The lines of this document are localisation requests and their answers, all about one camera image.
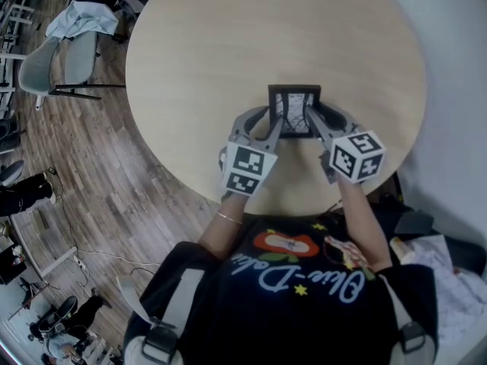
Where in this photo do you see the white-legged work table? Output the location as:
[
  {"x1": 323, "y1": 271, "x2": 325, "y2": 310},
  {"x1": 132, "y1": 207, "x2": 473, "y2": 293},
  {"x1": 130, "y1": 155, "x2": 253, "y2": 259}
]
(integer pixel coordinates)
[{"x1": 10, "y1": 202, "x2": 80, "y2": 278}]

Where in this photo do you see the dark printed t-shirt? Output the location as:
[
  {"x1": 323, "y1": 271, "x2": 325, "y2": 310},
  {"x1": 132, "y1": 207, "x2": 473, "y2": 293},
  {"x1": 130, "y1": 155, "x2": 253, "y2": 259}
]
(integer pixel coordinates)
[{"x1": 123, "y1": 214, "x2": 438, "y2": 365}]

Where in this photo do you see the person's left forearm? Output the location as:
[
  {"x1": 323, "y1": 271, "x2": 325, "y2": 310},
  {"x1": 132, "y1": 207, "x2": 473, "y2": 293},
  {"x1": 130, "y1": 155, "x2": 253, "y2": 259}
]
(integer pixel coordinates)
[{"x1": 197, "y1": 190, "x2": 253, "y2": 259}]

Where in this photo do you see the black flat case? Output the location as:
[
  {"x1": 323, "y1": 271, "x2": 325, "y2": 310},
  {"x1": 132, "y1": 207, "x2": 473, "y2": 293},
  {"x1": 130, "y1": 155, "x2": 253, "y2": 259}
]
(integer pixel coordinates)
[{"x1": 393, "y1": 208, "x2": 435, "y2": 236}]

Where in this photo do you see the white line-patterned cloth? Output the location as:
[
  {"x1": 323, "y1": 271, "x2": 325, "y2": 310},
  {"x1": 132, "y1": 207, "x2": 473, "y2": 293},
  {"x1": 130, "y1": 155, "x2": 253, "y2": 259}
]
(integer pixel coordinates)
[{"x1": 402, "y1": 233, "x2": 487, "y2": 322}]

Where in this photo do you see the white crumpled cloth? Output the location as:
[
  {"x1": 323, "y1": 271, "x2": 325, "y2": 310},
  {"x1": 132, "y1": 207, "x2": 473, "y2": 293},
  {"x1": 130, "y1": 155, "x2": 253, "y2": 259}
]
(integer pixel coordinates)
[{"x1": 45, "y1": 0, "x2": 120, "y2": 40}]

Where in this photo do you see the grey shell chair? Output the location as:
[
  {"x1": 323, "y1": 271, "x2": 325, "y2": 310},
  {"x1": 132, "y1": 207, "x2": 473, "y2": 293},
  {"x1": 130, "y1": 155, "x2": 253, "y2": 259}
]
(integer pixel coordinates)
[{"x1": 18, "y1": 28, "x2": 126, "y2": 103}]

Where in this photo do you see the thin bracelet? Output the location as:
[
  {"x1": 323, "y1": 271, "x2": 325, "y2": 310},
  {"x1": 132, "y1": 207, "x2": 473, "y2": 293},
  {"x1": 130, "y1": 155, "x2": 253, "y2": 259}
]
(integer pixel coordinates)
[{"x1": 216, "y1": 211, "x2": 244, "y2": 225}]

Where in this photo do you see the person's right forearm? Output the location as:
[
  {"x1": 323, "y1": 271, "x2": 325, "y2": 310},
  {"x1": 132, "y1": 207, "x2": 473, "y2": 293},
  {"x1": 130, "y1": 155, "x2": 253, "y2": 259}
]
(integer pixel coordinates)
[{"x1": 336, "y1": 179, "x2": 393, "y2": 274}]

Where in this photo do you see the white floor cable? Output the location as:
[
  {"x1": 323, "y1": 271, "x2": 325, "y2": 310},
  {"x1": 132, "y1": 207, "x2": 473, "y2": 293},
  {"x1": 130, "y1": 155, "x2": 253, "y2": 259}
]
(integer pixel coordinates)
[{"x1": 75, "y1": 248, "x2": 163, "y2": 281}]

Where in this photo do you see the black framed picture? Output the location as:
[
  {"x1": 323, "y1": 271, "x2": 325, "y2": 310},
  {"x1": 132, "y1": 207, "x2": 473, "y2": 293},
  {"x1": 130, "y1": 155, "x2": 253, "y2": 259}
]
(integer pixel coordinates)
[{"x1": 267, "y1": 84, "x2": 323, "y2": 140}]

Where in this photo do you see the round wooden table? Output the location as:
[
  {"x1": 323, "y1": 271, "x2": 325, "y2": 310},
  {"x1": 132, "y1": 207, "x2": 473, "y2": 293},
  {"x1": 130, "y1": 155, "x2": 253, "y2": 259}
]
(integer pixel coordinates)
[{"x1": 125, "y1": 0, "x2": 426, "y2": 217}]

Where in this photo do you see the white shelf frame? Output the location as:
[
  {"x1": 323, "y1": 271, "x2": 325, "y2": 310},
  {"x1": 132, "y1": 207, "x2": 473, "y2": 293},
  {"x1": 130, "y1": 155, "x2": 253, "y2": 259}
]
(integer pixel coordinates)
[{"x1": 0, "y1": 0, "x2": 36, "y2": 118}]

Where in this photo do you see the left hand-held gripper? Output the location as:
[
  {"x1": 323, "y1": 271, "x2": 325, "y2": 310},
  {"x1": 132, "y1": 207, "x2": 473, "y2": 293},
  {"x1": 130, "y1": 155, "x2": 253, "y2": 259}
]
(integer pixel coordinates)
[{"x1": 218, "y1": 105, "x2": 285, "y2": 198}]

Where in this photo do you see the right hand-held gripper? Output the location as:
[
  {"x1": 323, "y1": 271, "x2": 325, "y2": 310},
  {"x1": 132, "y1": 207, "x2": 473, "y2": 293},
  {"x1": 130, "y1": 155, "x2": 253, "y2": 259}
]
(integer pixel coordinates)
[{"x1": 303, "y1": 102, "x2": 387, "y2": 186}]

